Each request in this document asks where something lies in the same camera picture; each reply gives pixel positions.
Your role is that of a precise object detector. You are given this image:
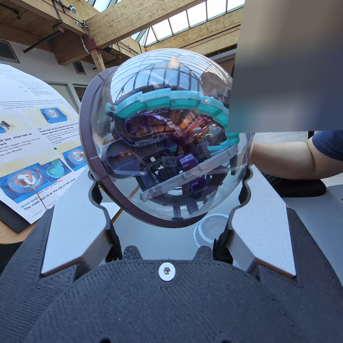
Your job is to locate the clear maze ball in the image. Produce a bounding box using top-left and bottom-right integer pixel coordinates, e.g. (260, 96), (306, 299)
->
(79, 48), (254, 229)

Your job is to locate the printed instruction sheet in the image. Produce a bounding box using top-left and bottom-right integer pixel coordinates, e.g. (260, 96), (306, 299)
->
(0, 63), (90, 225)

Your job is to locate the dark blue shirt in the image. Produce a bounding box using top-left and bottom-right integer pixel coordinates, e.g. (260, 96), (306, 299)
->
(312, 130), (343, 162)

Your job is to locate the clear plastic ball stand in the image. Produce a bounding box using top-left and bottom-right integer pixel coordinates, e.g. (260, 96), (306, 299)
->
(193, 213), (231, 248)

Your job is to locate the black ceiling pipe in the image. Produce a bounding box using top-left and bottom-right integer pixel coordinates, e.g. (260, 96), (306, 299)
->
(24, 29), (65, 53)

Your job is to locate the large wall vent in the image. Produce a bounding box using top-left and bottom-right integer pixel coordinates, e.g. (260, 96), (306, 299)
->
(0, 39), (20, 64)

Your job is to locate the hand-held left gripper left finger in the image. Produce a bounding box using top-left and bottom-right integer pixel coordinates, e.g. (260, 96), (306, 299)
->
(40, 170), (122, 277)

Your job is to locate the person's right forearm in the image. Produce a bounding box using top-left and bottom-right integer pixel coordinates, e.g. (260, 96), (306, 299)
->
(252, 135), (343, 180)

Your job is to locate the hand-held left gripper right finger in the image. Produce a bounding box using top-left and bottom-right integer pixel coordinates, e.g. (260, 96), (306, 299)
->
(212, 164), (297, 277)

